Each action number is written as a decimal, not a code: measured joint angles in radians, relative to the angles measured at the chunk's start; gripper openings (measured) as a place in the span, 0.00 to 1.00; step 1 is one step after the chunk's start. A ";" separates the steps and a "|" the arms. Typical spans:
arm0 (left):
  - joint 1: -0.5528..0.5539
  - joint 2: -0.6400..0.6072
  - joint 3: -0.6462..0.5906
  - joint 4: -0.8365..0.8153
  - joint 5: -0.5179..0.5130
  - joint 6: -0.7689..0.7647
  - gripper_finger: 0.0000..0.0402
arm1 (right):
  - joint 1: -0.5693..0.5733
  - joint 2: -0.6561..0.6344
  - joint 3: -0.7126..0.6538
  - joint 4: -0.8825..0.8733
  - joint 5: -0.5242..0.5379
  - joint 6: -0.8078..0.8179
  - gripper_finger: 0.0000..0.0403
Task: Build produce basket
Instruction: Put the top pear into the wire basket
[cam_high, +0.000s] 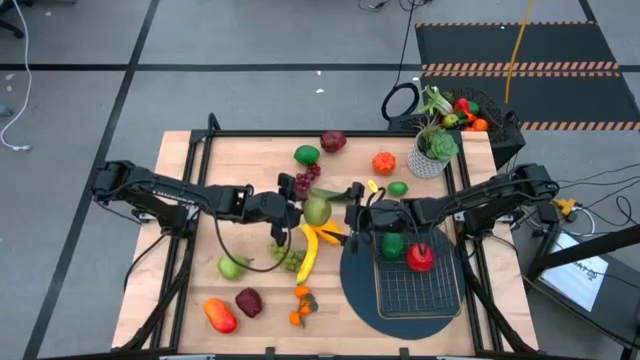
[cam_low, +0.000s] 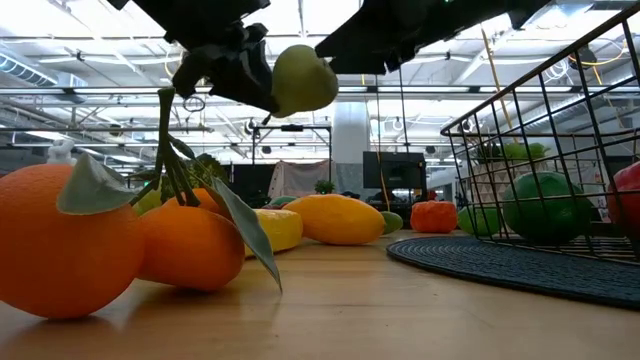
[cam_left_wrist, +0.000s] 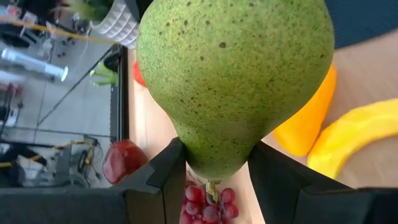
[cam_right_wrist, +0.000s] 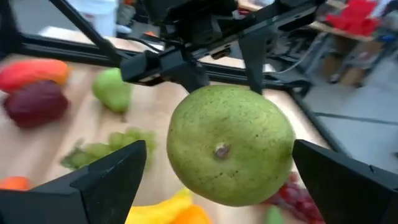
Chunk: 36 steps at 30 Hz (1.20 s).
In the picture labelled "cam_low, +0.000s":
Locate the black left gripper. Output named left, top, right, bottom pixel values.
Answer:
left=132, top=0, right=281, bottom=112

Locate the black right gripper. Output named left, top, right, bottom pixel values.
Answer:
left=314, top=0, right=551, bottom=75

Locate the green pear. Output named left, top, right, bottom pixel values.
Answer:
left=271, top=43, right=340, bottom=119

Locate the yellow orange mango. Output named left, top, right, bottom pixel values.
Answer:
left=283, top=193, right=387, bottom=246

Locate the yellow banana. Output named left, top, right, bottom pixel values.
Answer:
left=243, top=208, right=304, bottom=259

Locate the green cucumber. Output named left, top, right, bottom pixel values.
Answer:
left=379, top=210, right=405, bottom=236

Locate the small green lime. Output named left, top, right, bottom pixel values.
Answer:
left=456, top=205, right=503, bottom=237

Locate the dark green round fruit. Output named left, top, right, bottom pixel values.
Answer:
left=501, top=170, right=593, bottom=247

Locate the orange cluster with leafy stem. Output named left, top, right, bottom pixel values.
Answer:
left=0, top=87, right=284, bottom=321

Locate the bright red apple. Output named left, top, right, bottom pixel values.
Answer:
left=606, top=160, right=640, bottom=241

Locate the white building pillar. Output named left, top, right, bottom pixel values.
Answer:
left=332, top=102, right=371, bottom=194

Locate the dark green leafy plant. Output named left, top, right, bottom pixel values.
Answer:
left=188, top=152, right=232, bottom=191

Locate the black monitor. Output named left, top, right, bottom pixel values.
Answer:
left=362, top=151, right=429, bottom=190

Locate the pale draped cloth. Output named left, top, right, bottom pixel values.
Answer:
left=267, top=159, right=339, bottom=200

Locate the small yellow-green fruit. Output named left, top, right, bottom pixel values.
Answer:
left=132, top=188, right=164, bottom=217

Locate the white faceted plant pot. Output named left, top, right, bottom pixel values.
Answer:
left=469, top=158, right=507, bottom=204

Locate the artificial green plant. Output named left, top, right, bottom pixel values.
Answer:
left=474, top=141, right=552, bottom=162

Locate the white figurine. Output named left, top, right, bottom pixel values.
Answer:
left=45, top=138, right=77, bottom=166

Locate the round dark blue placemat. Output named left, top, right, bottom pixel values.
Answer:
left=385, top=235, right=640, bottom=311

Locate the black metal frame rig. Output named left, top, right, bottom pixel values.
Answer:
left=251, top=123, right=334, bottom=199

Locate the yellow hanging cable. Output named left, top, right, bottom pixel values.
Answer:
left=479, top=27, right=516, bottom=132

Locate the black wire basket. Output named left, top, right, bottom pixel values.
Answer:
left=439, top=2, right=640, bottom=266

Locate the black ceiling cable reel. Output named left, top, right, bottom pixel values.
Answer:
left=569, top=44, right=597, bottom=69

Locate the ribbed ventilation duct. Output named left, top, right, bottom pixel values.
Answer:
left=0, top=52, right=61, bottom=89

